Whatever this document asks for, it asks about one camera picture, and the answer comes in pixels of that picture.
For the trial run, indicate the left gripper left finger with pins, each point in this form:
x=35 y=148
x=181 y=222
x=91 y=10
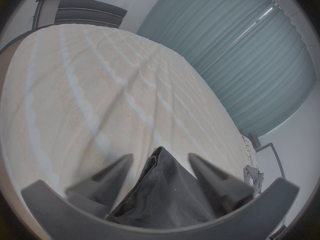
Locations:
x=107 y=184

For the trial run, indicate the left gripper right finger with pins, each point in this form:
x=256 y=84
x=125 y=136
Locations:
x=217 y=186

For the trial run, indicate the black T-shirt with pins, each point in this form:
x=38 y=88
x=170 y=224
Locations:
x=162 y=196

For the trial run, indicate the pile of clothes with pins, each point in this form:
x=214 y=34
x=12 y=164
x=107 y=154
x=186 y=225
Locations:
x=253 y=179

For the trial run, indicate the bed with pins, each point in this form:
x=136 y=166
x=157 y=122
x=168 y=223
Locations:
x=100 y=96

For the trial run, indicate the white printed pillow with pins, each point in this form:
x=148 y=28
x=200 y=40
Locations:
x=250 y=154

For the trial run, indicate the grey bedside table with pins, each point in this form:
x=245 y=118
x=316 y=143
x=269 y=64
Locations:
x=255 y=141

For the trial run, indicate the blue-green curtain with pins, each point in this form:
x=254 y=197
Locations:
x=237 y=59

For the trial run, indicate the black chest of drawers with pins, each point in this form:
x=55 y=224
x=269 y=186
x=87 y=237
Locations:
x=87 y=11

